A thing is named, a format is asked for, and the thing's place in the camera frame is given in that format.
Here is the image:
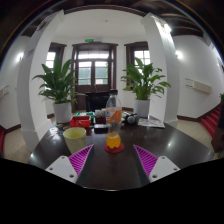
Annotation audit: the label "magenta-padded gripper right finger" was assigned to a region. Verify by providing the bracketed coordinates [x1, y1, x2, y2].
[133, 143, 181, 188]

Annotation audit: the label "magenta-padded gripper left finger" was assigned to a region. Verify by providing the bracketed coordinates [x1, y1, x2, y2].
[44, 143, 95, 188]

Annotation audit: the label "clear orange-label drink bottle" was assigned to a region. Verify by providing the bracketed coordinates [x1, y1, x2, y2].
[105, 89, 123, 150]

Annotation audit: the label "pale yellow cup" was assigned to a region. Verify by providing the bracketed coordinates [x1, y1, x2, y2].
[62, 127, 88, 155]

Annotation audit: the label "flat round red coaster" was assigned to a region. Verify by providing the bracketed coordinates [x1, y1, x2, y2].
[104, 142, 125, 154]

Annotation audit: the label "red plastic box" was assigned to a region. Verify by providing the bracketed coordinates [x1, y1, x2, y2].
[69, 115, 92, 129]

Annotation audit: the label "printed magazine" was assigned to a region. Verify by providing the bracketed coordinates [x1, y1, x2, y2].
[137, 116, 166, 129]

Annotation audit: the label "small black case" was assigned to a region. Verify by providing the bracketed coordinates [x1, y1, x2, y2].
[93, 123, 109, 134]

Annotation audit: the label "grey round headphones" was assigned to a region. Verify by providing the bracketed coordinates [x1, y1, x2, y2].
[123, 113, 140, 126]

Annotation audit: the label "green box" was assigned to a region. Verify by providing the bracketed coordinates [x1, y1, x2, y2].
[75, 111, 95, 118]

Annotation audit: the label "red carpeted staircase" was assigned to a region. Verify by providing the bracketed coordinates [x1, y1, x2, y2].
[200, 105, 223, 138]
[0, 128, 6, 158]

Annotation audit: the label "large potted leafy plant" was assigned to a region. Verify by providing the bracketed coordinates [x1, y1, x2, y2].
[32, 56, 81, 124]

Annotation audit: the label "small potted leafy plant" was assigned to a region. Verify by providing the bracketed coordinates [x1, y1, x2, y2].
[120, 57, 172, 118]

